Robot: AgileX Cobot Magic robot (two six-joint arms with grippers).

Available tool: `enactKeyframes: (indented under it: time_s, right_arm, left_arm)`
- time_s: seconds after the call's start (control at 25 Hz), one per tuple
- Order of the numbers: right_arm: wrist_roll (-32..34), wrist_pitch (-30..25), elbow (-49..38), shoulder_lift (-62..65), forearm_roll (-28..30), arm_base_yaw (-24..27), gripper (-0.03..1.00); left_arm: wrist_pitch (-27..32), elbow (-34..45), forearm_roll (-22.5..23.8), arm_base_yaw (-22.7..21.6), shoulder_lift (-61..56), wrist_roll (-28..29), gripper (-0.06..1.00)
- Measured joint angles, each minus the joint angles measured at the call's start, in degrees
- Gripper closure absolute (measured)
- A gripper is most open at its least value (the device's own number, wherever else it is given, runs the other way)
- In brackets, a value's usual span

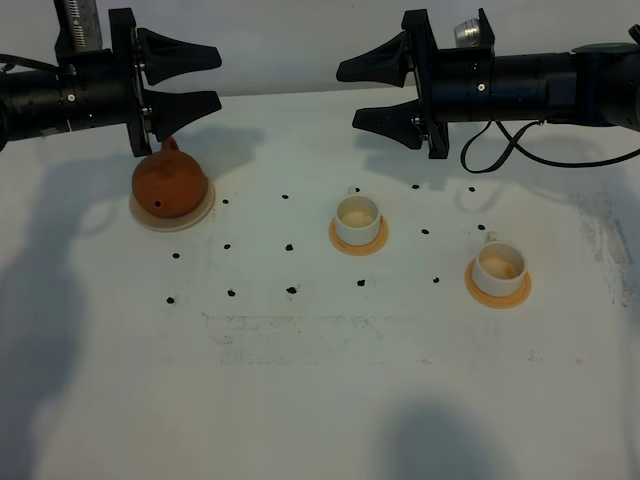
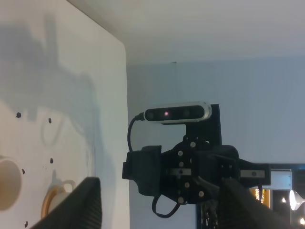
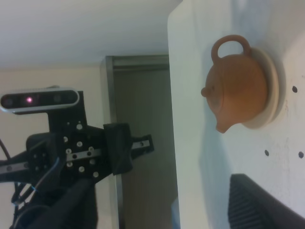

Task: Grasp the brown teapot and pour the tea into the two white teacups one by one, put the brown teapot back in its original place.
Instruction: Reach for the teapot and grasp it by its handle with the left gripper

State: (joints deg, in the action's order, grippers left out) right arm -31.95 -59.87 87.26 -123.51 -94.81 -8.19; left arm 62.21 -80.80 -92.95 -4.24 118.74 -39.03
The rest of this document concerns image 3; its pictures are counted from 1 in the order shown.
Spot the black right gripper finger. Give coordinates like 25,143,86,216
228,174,305,229

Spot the grey door frame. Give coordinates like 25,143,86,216
102,55,179,229

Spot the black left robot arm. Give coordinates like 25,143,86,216
0,87,154,229

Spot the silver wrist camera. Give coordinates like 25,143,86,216
0,87,80,114

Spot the brown clay teapot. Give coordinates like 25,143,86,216
201,35,268,134

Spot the beige round teapot coaster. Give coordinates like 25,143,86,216
243,47,286,129

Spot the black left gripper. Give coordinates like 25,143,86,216
0,91,154,190

